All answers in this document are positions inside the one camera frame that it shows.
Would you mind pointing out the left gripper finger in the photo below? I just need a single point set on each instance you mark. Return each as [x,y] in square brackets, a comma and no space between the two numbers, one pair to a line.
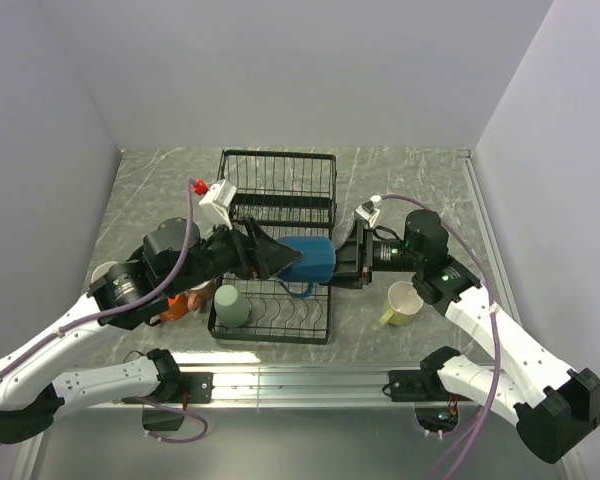
[267,264]
[260,241]

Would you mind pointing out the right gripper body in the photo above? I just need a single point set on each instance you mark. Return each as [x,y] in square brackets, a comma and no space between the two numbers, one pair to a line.
[366,253]

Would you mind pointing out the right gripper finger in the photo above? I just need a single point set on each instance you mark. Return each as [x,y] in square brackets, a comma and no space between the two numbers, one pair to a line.
[346,279]
[347,253]

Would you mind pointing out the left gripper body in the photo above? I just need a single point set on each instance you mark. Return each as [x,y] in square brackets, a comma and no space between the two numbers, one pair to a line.
[227,252]

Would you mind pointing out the blue faceted mug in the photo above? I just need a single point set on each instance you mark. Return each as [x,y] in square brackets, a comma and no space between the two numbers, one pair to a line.
[316,266]

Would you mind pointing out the mint green cup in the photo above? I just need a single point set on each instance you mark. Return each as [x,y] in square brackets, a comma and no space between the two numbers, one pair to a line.
[232,307]

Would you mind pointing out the yellow mug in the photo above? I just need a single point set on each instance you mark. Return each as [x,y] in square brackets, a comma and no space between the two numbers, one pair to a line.
[403,303]

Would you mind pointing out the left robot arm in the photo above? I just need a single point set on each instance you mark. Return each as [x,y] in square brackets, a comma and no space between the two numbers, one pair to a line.
[37,381]

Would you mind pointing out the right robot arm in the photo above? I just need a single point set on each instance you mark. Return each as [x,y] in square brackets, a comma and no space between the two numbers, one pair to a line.
[551,405]

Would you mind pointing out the orange mug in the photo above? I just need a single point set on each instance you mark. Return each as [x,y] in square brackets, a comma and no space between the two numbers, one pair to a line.
[177,308]

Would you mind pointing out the pink floral mug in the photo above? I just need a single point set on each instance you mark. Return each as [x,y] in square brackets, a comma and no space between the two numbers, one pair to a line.
[196,297]

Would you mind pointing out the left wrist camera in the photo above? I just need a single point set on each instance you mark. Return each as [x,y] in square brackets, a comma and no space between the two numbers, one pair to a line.
[216,202]

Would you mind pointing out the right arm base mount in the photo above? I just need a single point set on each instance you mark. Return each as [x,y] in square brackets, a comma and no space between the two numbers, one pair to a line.
[422,384]

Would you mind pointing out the aluminium mounting rail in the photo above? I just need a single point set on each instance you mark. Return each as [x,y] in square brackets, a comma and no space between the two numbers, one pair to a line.
[300,393]

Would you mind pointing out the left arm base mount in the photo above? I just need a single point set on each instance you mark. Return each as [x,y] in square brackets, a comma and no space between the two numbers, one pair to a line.
[190,387]

